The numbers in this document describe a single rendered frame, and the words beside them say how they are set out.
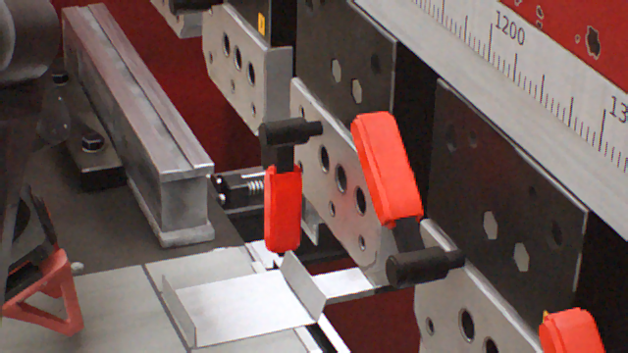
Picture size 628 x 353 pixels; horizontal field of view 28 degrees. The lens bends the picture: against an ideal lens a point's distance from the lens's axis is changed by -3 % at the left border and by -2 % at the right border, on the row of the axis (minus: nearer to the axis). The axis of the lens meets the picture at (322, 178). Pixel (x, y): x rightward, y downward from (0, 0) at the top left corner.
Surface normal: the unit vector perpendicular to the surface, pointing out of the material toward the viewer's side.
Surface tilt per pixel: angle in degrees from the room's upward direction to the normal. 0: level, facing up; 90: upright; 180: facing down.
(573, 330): 39
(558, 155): 90
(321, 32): 90
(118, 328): 0
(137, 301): 0
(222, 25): 90
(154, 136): 0
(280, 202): 91
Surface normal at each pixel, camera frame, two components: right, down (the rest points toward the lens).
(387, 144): 0.26, -0.39
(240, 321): 0.03, -0.88
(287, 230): 0.38, 0.47
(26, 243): -0.43, -0.69
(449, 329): -0.92, 0.16
